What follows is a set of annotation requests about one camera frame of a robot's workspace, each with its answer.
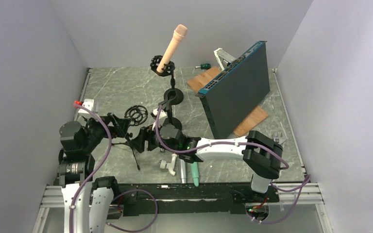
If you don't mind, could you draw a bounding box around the silver mesh-head microphone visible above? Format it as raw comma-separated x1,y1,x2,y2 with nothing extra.
179,159,187,184

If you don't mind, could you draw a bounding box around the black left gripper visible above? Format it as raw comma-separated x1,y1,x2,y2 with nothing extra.
82,112,131,153

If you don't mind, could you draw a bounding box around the red handled adjustable wrench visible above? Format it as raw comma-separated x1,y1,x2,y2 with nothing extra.
272,131,288,145

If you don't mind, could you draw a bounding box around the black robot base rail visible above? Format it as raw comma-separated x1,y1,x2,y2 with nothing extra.
112,182,280,216

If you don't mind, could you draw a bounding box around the wooden board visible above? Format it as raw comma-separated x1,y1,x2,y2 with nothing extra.
199,68,271,139

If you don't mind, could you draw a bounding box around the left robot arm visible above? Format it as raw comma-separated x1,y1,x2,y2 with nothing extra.
56,113,132,233

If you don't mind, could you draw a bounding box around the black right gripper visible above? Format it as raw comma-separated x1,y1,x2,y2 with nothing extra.
130,119,180,154

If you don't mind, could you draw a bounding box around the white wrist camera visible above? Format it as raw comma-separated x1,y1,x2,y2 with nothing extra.
151,108,168,126
73,99,99,118

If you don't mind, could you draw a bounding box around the black shock-mount tripod stand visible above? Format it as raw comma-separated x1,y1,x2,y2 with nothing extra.
112,105,148,170

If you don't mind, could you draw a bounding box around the green handled screwdriver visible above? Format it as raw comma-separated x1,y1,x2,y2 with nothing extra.
195,63,211,70

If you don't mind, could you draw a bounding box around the white plastic pipe fitting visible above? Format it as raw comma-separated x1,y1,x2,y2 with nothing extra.
158,153,178,176

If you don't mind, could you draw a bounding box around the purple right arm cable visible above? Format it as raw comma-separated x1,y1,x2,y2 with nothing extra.
154,112,312,225

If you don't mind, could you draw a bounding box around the beige pink microphone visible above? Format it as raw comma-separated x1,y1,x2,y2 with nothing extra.
156,24,187,73

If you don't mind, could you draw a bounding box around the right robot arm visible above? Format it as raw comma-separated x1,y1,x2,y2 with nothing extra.
129,124,289,201

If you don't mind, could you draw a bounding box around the mint green microphone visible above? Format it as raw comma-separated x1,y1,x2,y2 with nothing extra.
190,162,200,187

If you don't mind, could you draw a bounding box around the blue network switch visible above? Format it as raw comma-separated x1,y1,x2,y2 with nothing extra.
196,41,270,139

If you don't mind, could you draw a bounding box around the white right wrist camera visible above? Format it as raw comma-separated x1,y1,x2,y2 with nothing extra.
151,108,168,126

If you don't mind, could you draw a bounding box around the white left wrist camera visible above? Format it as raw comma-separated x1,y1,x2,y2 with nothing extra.
73,99,99,118

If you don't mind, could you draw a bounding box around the white metal bracket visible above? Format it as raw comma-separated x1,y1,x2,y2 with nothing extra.
214,48,236,70

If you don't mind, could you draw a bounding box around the black clip microphone stand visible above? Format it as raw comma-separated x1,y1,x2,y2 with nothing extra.
159,88,184,130

